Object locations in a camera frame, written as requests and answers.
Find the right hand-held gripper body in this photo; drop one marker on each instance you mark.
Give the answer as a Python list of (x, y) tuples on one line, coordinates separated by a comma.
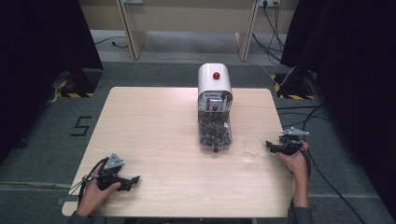
[(291, 144)]

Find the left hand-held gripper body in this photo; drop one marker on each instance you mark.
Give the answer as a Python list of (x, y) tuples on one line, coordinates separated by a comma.
[(112, 165)]

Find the clear plastic cup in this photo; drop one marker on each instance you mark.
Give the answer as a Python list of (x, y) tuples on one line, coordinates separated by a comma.
[(252, 149)]

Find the person's right hand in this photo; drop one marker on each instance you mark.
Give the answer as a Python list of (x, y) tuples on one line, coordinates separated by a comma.
[(298, 165)]

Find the person's left hand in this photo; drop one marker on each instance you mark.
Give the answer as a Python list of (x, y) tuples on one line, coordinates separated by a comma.
[(93, 196)]

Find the stand base with hazard tape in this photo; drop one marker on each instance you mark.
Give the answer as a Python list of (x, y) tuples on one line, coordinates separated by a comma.
[(294, 88), (77, 84)]

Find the white dispenser with clear container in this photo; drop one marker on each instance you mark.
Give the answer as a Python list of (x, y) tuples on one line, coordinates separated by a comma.
[(214, 109)]

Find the black curtain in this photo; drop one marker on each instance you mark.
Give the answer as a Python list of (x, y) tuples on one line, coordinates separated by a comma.
[(355, 77), (37, 62)]

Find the beige desk leg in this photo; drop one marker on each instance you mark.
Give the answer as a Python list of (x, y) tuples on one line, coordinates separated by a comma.
[(132, 34), (246, 37)]

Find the white wall power socket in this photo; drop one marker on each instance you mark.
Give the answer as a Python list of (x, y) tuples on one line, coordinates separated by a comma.
[(269, 2)]

